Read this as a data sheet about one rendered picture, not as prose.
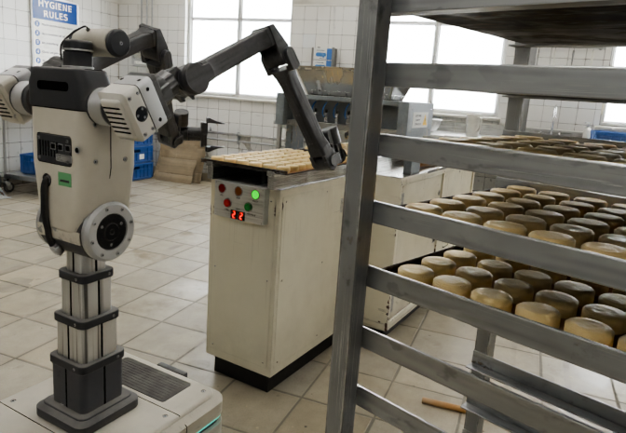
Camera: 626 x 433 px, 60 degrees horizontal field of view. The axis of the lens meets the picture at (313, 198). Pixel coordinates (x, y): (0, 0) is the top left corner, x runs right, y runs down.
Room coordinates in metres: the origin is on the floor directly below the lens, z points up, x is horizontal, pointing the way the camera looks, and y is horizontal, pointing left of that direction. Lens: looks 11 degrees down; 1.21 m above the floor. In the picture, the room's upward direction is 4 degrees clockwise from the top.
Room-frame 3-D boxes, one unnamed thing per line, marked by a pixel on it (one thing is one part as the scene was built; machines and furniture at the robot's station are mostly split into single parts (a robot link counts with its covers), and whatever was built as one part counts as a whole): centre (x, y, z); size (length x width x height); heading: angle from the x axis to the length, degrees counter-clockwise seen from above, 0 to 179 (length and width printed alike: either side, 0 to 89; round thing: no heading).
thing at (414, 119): (2.77, -0.17, 1.01); 0.72 x 0.33 x 0.34; 59
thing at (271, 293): (2.33, 0.09, 0.45); 0.70 x 0.34 x 0.90; 149
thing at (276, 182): (2.79, -0.35, 0.87); 2.01 x 0.03 x 0.07; 149
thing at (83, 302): (1.41, 0.61, 0.49); 0.11 x 0.11 x 0.40; 61
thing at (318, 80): (2.77, -0.17, 1.25); 0.56 x 0.29 x 0.14; 59
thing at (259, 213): (2.02, 0.27, 0.77); 0.24 x 0.04 x 0.14; 59
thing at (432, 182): (3.18, -0.41, 0.42); 1.28 x 0.72 x 0.84; 149
